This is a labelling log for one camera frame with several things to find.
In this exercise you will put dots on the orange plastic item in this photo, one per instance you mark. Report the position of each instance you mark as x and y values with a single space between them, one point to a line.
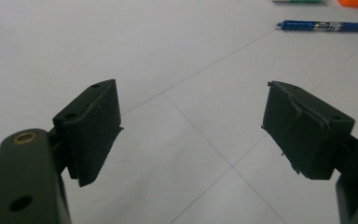
357 3

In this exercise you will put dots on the green and white glue stick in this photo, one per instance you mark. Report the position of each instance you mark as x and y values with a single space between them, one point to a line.
301 1

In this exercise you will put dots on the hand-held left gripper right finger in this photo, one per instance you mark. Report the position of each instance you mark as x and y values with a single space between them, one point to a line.
301 137

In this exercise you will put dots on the blue ballpoint pen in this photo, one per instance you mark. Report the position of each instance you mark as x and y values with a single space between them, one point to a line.
304 25

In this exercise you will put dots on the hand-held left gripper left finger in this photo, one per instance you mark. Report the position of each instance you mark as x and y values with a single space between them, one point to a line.
90 133

